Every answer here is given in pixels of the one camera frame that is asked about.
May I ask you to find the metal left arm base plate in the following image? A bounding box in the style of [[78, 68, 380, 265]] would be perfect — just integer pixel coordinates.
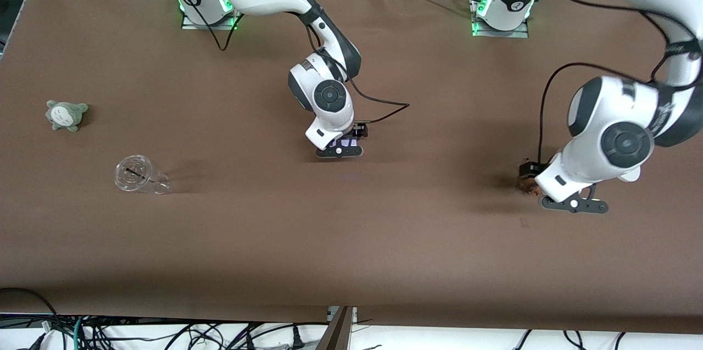
[[470, 0, 530, 39]]

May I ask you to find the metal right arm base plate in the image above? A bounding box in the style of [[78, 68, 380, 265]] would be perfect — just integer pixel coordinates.
[[181, 0, 241, 31]]

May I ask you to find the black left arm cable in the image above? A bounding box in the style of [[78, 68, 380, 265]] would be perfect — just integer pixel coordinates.
[[537, 0, 703, 167]]

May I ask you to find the brown lion statue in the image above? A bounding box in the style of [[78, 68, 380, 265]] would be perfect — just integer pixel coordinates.
[[518, 174, 543, 196]]

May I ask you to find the thick black cable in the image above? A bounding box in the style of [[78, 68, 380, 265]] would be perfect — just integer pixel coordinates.
[[0, 286, 57, 350]]

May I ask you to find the clear plastic cup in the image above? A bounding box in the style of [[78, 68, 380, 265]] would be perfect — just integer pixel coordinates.
[[113, 154, 171, 195]]

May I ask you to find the brown support beam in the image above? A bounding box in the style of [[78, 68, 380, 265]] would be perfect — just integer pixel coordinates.
[[315, 306, 355, 350]]

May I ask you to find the brown table cover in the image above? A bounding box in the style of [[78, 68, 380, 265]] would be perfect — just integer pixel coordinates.
[[0, 0, 703, 334]]

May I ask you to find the grey-green totoro plush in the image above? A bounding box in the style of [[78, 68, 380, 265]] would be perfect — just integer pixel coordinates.
[[45, 99, 90, 132]]

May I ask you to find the silver metal bracket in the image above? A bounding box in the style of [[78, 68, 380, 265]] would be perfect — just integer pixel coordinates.
[[327, 305, 359, 323]]

